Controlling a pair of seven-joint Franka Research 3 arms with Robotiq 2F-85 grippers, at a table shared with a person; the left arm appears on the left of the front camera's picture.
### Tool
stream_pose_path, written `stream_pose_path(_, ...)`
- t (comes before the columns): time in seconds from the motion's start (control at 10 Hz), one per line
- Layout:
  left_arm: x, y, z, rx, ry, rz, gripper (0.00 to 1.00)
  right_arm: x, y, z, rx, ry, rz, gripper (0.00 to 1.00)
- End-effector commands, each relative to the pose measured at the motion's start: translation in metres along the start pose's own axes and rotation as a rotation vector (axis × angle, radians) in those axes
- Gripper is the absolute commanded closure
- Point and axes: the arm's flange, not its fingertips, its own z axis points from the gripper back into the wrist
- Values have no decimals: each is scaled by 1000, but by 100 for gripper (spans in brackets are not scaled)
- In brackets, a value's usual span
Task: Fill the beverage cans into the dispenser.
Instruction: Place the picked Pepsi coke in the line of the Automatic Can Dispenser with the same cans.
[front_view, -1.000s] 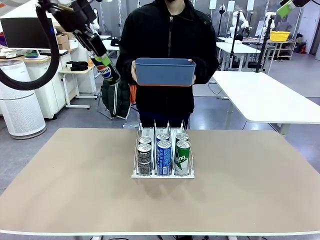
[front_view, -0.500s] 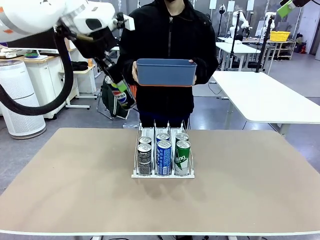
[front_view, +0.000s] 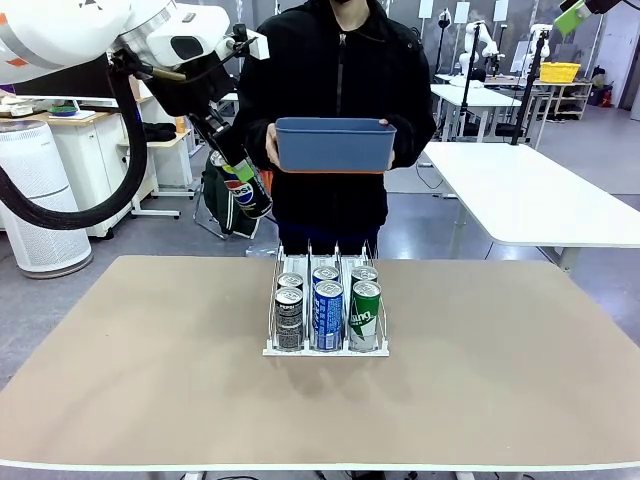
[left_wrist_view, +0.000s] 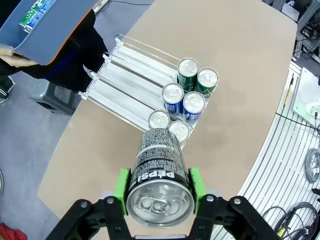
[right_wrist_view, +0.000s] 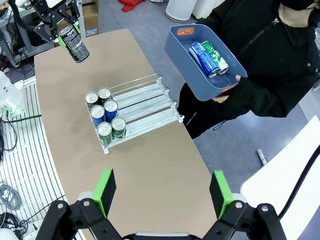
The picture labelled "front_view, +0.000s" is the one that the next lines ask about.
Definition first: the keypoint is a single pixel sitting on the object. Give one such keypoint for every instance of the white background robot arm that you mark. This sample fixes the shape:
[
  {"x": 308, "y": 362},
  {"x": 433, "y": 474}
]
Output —
[
  {"x": 487, "y": 45},
  {"x": 540, "y": 35}
]

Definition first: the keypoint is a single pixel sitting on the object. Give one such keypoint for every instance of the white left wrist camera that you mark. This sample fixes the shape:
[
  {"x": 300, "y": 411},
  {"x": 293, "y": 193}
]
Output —
[{"x": 257, "y": 46}]

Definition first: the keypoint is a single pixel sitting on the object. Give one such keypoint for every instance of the large white table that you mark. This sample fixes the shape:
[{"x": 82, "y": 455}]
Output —
[{"x": 525, "y": 190}]

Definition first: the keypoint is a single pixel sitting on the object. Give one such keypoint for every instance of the person's right forearm black sleeve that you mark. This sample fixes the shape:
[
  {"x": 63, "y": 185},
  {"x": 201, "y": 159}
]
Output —
[{"x": 250, "y": 145}]

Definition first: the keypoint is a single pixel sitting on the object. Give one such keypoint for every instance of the yellow plastic basket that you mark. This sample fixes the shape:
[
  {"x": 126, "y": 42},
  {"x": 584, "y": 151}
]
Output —
[{"x": 560, "y": 72}]

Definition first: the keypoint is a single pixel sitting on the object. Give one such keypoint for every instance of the green bowl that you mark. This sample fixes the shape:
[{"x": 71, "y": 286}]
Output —
[{"x": 62, "y": 110}]

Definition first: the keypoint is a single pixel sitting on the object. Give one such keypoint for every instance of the white air purifier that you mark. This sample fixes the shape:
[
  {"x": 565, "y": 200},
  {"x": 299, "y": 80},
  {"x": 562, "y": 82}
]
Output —
[{"x": 40, "y": 200}]

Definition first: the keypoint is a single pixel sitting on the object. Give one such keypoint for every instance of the person's right hand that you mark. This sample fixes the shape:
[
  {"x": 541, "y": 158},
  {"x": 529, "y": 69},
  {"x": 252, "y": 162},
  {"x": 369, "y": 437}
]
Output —
[{"x": 272, "y": 142}]

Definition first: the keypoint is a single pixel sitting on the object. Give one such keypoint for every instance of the red fire extinguisher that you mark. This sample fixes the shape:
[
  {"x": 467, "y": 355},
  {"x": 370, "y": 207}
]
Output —
[{"x": 606, "y": 95}]

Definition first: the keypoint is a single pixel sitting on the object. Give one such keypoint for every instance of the person's left hand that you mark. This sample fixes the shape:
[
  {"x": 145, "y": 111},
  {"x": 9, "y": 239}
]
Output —
[{"x": 386, "y": 121}]

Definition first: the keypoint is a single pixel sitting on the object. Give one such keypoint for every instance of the green white beverage can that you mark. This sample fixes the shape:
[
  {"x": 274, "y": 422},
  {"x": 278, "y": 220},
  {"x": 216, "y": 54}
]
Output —
[
  {"x": 364, "y": 272},
  {"x": 365, "y": 320}
]

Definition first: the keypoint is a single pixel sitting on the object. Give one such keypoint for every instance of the black Pepsi can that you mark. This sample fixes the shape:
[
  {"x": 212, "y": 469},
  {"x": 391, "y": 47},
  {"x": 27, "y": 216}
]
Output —
[
  {"x": 290, "y": 279},
  {"x": 250, "y": 197},
  {"x": 289, "y": 320}
]

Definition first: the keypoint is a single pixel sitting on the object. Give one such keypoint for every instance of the white cabinet desk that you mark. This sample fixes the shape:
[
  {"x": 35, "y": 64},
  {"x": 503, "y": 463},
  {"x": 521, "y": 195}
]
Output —
[{"x": 90, "y": 160}]

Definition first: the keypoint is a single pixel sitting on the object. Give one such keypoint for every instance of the blue Pocari Sweat can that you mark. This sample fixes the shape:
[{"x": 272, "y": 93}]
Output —
[
  {"x": 327, "y": 320},
  {"x": 325, "y": 272}
]

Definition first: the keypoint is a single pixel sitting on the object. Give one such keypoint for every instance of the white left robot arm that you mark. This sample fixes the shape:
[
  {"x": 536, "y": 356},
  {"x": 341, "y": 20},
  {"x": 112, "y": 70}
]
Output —
[{"x": 60, "y": 30}]

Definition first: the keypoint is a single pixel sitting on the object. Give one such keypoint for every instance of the person's left forearm black sleeve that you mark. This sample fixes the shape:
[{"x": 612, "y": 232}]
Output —
[{"x": 415, "y": 142}]

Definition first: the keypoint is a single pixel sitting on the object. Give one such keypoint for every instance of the person in black jacket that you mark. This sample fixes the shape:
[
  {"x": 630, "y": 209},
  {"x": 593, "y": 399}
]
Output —
[{"x": 340, "y": 75}]

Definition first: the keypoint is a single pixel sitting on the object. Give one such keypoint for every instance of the metal folding chair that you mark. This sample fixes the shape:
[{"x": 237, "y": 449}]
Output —
[{"x": 209, "y": 228}]

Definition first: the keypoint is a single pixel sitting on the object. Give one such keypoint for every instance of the small white side table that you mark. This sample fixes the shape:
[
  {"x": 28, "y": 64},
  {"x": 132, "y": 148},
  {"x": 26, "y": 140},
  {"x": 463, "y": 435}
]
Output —
[{"x": 160, "y": 141}]

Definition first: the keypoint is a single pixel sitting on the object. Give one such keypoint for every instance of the orange bottle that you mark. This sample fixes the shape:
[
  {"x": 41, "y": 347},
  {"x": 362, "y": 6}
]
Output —
[{"x": 179, "y": 125}]

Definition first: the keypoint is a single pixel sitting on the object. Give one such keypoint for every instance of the clear plastic bag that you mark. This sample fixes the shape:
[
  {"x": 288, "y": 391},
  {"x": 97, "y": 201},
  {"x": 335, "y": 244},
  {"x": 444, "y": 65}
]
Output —
[{"x": 260, "y": 248}]

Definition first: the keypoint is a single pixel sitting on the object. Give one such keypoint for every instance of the wooden shelf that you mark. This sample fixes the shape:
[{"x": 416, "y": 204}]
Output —
[{"x": 575, "y": 100}]

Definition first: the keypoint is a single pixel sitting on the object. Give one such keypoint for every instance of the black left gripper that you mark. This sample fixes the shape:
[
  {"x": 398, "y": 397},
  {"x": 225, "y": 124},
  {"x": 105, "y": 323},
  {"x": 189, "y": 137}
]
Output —
[{"x": 195, "y": 97}]

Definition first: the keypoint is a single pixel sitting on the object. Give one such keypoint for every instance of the black hat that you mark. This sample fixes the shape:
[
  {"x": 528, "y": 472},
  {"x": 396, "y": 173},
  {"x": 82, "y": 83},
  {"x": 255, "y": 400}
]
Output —
[{"x": 160, "y": 132}]

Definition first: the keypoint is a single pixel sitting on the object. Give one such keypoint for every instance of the black tripod stand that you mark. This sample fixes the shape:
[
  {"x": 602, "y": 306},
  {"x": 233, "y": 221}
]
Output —
[{"x": 529, "y": 90}]

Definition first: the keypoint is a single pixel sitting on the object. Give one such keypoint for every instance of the white background table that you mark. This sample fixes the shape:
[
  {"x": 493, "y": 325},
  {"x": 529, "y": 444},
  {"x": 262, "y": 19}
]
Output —
[{"x": 475, "y": 95}]

